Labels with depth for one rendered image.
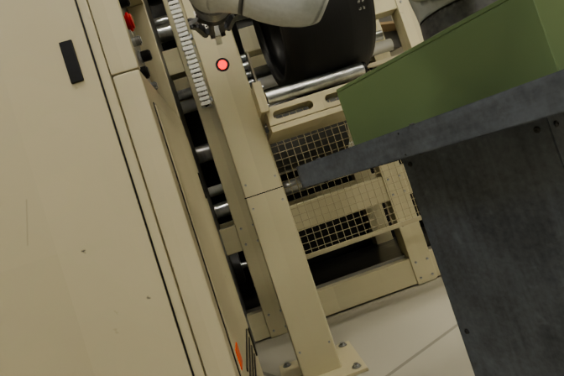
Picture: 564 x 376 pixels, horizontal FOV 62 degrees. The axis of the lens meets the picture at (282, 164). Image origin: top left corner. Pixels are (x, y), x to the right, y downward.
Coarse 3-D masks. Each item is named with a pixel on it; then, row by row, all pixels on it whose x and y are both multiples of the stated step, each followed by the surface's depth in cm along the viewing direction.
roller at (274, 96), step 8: (360, 64) 150; (328, 72) 149; (336, 72) 148; (344, 72) 148; (352, 72) 149; (360, 72) 149; (304, 80) 148; (312, 80) 148; (320, 80) 148; (328, 80) 148; (336, 80) 148; (344, 80) 149; (280, 88) 147; (288, 88) 147; (296, 88) 147; (304, 88) 147; (312, 88) 148; (320, 88) 149; (272, 96) 146; (280, 96) 146; (288, 96) 147; (296, 96) 148
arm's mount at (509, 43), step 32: (512, 0) 52; (544, 0) 51; (448, 32) 59; (480, 32) 56; (512, 32) 53; (544, 32) 50; (384, 64) 68; (416, 64) 64; (448, 64) 60; (480, 64) 57; (512, 64) 54; (544, 64) 51; (352, 96) 75; (384, 96) 70; (416, 96) 65; (448, 96) 61; (480, 96) 58; (352, 128) 77; (384, 128) 71
